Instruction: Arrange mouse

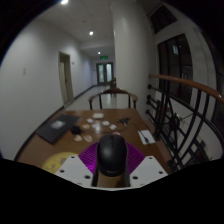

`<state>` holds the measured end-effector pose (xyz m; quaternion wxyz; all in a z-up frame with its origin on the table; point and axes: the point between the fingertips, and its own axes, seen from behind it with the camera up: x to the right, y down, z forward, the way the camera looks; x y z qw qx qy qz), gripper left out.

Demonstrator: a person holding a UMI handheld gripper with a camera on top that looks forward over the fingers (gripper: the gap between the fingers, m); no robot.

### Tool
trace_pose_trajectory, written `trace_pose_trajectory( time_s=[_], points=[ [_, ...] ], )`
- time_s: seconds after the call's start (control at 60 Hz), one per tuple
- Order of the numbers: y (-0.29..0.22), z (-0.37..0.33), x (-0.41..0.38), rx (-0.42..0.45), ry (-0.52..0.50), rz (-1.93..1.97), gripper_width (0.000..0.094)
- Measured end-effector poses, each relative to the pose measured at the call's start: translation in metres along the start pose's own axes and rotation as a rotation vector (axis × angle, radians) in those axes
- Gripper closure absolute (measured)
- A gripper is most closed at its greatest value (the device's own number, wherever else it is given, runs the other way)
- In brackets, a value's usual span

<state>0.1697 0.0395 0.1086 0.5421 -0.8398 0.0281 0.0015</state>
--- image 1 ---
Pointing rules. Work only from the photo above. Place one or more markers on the round yellow mouse pad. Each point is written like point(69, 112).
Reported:
point(55, 161)

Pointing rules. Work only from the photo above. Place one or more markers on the black railing with wooden handrail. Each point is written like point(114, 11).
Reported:
point(186, 83)

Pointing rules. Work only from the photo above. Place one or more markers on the black computer mouse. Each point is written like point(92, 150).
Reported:
point(112, 155)

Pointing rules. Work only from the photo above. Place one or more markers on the small black object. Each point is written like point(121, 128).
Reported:
point(76, 129)

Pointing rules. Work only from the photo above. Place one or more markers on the white room door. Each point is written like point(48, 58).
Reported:
point(66, 78)

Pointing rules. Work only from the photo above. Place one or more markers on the wooden armchair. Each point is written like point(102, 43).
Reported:
point(113, 91)

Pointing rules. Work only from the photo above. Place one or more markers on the dark pen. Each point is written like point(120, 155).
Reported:
point(143, 135)

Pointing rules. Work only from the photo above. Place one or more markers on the black laptop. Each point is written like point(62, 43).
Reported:
point(56, 128)

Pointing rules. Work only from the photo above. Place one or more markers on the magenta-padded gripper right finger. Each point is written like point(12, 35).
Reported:
point(146, 168)

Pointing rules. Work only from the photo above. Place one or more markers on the glass double door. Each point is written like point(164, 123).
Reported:
point(105, 73)

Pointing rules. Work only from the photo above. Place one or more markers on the green exit sign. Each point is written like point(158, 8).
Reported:
point(104, 57)

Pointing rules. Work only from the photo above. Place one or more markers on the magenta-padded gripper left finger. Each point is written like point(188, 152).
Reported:
point(75, 168)

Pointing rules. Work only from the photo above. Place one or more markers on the white flat dish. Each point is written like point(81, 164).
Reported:
point(98, 115)

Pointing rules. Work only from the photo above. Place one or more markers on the white notepad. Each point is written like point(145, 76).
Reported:
point(148, 136)

